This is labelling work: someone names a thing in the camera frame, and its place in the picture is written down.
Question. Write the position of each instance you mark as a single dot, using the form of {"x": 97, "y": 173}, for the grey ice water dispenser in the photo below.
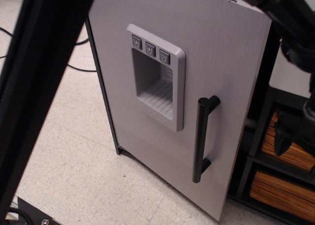
{"x": 159, "y": 72}

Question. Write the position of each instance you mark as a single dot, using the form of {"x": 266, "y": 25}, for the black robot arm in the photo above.
{"x": 42, "y": 43}

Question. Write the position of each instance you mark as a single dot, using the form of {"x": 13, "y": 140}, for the black fridge cabinet frame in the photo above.
{"x": 119, "y": 149}

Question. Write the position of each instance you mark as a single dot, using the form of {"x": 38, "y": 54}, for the black bar door handle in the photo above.
{"x": 204, "y": 108}

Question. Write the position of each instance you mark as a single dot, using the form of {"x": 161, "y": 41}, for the upper wooden drawer front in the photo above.
{"x": 294, "y": 156}

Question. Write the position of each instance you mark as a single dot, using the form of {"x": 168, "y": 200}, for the black shelf unit frame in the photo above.
{"x": 280, "y": 87}

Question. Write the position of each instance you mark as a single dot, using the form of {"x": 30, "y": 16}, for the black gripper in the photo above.
{"x": 291, "y": 128}

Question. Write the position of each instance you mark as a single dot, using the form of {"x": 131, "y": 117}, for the grey toy fridge door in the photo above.
{"x": 224, "y": 42}

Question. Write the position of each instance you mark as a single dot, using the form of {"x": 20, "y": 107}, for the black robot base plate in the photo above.
{"x": 23, "y": 213}

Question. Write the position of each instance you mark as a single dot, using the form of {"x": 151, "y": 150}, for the wooden drawer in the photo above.
{"x": 294, "y": 156}
{"x": 284, "y": 195}

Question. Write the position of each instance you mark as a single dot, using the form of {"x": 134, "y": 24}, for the lower wooden drawer front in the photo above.
{"x": 284, "y": 195}

